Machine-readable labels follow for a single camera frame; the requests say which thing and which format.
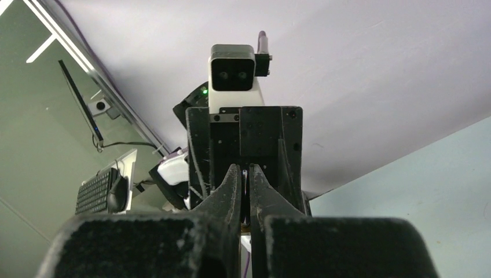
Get black keyboard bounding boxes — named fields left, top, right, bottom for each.
left=75, top=168, right=119, bottom=215

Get small brass padlock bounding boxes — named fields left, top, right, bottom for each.
left=240, top=170, right=250, bottom=233

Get black computer mouse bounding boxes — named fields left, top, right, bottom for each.
left=107, top=176, right=129, bottom=214

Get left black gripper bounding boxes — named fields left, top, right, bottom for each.
left=186, top=106, right=311, bottom=215

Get white keyboard tray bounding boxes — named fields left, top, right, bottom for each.
left=75, top=149, right=137, bottom=215

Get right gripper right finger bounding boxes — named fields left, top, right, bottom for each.
left=250, top=164, right=438, bottom=277

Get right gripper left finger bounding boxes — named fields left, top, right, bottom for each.
left=36, top=164, right=241, bottom=277

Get black monitor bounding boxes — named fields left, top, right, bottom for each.
left=58, top=60, right=104, bottom=146

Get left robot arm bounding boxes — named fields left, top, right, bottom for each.
left=150, top=82, right=310, bottom=217

